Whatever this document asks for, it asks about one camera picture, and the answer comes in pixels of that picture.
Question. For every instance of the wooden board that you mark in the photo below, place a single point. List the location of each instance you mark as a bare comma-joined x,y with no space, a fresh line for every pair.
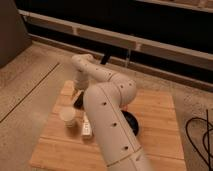
63,149

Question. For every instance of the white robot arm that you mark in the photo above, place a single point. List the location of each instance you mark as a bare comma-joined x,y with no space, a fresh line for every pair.
105,93

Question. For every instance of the black round bowl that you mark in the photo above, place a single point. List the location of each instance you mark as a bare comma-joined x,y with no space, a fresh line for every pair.
132,121

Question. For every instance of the grey cabinet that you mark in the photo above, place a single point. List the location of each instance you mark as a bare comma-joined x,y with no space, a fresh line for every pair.
14,38

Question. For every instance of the white paper cup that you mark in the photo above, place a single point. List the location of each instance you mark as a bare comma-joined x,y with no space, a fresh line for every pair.
68,116

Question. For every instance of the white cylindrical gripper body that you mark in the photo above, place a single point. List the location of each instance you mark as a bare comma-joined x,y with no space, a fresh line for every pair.
81,82

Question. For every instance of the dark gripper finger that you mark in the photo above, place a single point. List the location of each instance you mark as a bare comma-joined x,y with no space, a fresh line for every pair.
79,102

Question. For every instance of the white remote control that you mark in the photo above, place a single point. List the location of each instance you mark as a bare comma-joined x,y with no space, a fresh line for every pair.
86,132

